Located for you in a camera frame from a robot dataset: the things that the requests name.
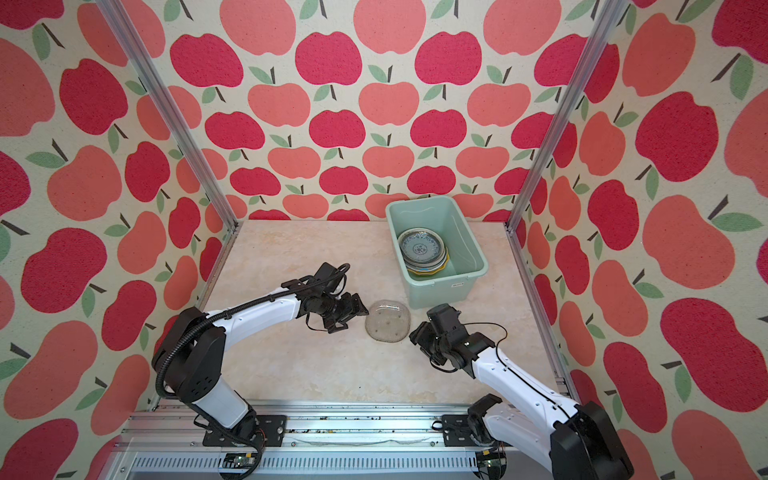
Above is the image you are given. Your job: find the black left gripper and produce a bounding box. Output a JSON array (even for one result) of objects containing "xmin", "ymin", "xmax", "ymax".
[{"xmin": 318, "ymin": 292, "xmax": 371, "ymax": 333}]

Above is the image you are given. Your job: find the clear glass square plate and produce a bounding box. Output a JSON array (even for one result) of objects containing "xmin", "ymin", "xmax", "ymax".
[{"xmin": 365, "ymin": 300, "xmax": 411, "ymax": 343}]

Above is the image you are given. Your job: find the cream plate brown rim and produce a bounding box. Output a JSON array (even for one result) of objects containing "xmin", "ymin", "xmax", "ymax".
[{"xmin": 397, "ymin": 227, "xmax": 449, "ymax": 268}]

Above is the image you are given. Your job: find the yellow dotted scalloped plate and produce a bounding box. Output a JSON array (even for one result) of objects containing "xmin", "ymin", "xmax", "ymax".
[{"xmin": 406, "ymin": 263, "xmax": 448, "ymax": 277}]

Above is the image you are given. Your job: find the blue floral patterned plate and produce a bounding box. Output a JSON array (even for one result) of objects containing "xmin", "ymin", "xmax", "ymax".
[{"xmin": 398, "ymin": 229, "xmax": 444, "ymax": 265}]

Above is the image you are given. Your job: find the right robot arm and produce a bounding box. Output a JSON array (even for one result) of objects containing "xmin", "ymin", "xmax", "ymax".
[{"xmin": 409, "ymin": 304, "xmax": 635, "ymax": 479}]

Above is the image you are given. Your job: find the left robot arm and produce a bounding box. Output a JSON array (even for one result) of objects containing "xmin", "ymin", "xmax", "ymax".
[{"xmin": 152, "ymin": 262, "xmax": 369, "ymax": 449}]

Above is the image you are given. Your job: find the mint green plastic bin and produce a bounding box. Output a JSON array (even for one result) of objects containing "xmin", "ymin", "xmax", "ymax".
[{"xmin": 385, "ymin": 196, "xmax": 488, "ymax": 309}]

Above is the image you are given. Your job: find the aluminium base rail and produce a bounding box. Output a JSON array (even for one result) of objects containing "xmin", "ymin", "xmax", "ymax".
[{"xmin": 101, "ymin": 398, "xmax": 619, "ymax": 480}]

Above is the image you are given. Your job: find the aluminium corner post left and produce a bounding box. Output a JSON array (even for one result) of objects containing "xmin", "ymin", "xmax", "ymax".
[{"xmin": 96, "ymin": 0, "xmax": 240, "ymax": 236}]

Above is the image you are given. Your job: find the aluminium corner post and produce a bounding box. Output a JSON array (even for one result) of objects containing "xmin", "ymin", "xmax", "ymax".
[
  {"xmin": 505, "ymin": 0, "xmax": 630, "ymax": 239},
  {"xmin": 96, "ymin": 0, "xmax": 240, "ymax": 236}
]

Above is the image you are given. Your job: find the aluminium corner post right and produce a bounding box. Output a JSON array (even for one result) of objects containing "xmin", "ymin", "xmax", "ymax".
[{"xmin": 505, "ymin": 0, "xmax": 630, "ymax": 239}]

